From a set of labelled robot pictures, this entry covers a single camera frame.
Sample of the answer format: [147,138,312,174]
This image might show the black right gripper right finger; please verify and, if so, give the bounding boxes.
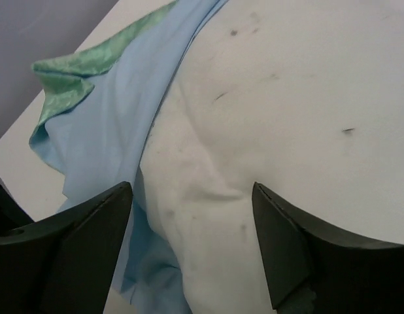
[252,183,404,313]

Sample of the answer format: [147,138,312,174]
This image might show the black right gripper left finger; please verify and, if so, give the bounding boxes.
[0,182,133,313]

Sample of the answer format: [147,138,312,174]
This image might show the blue green satin pillowcase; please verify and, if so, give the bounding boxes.
[29,1,224,313]

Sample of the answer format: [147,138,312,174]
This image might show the white pillow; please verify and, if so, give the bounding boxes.
[140,1,404,313]

